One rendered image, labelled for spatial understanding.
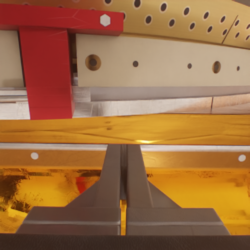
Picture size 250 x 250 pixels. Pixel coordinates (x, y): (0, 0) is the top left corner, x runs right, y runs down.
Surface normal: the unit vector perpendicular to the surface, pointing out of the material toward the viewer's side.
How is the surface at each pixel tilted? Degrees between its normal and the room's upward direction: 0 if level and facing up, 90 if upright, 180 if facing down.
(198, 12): 62
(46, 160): 90
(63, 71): 90
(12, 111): 90
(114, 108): 90
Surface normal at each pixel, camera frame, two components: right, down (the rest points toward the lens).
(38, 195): -0.11, -0.50
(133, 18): 0.27, 0.69
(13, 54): 0.18, 0.27
